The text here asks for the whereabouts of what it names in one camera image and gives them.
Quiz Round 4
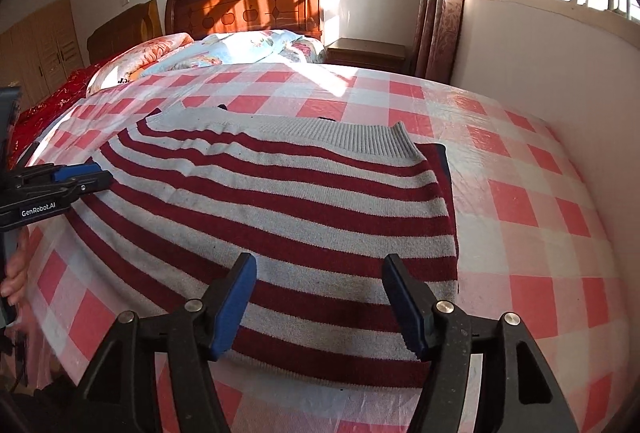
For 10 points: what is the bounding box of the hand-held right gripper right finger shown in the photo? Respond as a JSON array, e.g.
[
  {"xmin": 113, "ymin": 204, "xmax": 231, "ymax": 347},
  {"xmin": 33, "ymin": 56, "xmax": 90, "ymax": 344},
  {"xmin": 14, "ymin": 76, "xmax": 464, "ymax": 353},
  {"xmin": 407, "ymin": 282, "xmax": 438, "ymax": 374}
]
[{"xmin": 382, "ymin": 253, "xmax": 581, "ymax": 433}]

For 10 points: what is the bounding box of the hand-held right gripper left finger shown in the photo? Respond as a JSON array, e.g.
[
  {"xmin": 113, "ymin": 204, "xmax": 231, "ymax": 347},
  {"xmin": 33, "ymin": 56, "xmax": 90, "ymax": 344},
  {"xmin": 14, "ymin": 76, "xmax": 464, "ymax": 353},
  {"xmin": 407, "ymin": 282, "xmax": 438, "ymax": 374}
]
[{"xmin": 75, "ymin": 252, "xmax": 258, "ymax": 433}]

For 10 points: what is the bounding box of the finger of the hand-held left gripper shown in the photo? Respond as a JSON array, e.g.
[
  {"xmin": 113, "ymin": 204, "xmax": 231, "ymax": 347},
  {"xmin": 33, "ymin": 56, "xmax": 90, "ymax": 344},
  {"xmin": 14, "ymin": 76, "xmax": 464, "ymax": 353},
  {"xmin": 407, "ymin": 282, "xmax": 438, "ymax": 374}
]
[
  {"xmin": 55, "ymin": 170, "xmax": 114, "ymax": 202},
  {"xmin": 12, "ymin": 163, "xmax": 103, "ymax": 188}
]

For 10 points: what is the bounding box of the red grey striped sweater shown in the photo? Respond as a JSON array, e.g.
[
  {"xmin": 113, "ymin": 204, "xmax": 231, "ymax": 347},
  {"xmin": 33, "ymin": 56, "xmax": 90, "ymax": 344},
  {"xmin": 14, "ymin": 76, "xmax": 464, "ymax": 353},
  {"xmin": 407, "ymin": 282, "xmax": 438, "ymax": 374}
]
[{"xmin": 65, "ymin": 105, "xmax": 460, "ymax": 389}]

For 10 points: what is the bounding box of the person's left hand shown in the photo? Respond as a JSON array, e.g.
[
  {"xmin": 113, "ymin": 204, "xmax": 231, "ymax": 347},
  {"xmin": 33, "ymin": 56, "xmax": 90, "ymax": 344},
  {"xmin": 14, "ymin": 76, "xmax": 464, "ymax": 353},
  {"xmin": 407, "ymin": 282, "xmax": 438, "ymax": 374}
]
[{"xmin": 0, "ymin": 229, "xmax": 31, "ymax": 309}]

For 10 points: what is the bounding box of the red patterned blanket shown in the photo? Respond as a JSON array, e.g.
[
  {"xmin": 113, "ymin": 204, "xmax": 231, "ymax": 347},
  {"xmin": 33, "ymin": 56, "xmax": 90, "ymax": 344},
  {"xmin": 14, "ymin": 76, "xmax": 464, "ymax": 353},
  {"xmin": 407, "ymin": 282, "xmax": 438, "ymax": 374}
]
[{"xmin": 7, "ymin": 58, "xmax": 118, "ymax": 164}]

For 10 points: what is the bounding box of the pink floral pillow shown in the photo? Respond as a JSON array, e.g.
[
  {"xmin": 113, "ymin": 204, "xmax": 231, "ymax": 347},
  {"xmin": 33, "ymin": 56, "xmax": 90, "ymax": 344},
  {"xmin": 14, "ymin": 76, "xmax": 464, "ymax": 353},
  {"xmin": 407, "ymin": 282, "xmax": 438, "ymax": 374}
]
[{"xmin": 87, "ymin": 33, "xmax": 196, "ymax": 96}]

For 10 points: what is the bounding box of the light wooden wardrobe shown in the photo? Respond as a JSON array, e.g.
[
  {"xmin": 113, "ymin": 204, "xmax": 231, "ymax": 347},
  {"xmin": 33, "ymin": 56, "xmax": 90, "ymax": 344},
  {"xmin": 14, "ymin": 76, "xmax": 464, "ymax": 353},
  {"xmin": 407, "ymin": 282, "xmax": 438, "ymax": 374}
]
[{"xmin": 0, "ymin": 0, "xmax": 86, "ymax": 106}]

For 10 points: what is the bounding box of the bed with pink checkered sheet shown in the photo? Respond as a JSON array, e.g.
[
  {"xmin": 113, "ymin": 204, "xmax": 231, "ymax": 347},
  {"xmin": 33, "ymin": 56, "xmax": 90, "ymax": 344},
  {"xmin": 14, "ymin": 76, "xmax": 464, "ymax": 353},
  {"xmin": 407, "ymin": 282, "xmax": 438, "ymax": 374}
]
[{"xmin": 22, "ymin": 62, "xmax": 616, "ymax": 433}]

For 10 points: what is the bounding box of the small dark wooden headboard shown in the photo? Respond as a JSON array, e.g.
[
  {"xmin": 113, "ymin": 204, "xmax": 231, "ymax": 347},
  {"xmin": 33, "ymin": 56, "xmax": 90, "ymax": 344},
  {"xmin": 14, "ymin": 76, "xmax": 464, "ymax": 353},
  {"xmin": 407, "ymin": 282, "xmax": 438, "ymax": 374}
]
[{"xmin": 86, "ymin": 0, "xmax": 165, "ymax": 64}]

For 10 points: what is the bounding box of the light blue floral quilt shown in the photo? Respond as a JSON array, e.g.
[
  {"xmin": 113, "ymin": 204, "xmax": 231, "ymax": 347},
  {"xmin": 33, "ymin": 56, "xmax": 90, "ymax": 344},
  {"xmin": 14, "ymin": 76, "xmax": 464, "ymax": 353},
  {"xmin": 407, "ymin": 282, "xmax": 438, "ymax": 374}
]
[{"xmin": 145, "ymin": 29, "xmax": 328, "ymax": 76}]

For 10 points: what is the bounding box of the large carved wooden headboard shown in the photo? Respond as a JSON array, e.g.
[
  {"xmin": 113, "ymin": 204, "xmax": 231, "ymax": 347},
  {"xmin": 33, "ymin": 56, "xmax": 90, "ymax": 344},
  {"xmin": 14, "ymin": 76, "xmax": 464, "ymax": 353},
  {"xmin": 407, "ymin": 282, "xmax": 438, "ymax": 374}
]
[{"xmin": 165, "ymin": 0, "xmax": 325, "ymax": 41}]

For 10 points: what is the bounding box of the wooden nightstand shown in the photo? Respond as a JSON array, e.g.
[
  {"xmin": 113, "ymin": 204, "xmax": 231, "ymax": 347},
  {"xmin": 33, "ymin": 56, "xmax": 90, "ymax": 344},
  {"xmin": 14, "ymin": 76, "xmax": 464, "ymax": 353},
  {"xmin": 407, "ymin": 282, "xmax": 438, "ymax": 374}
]
[{"xmin": 324, "ymin": 38, "xmax": 408, "ymax": 74}]

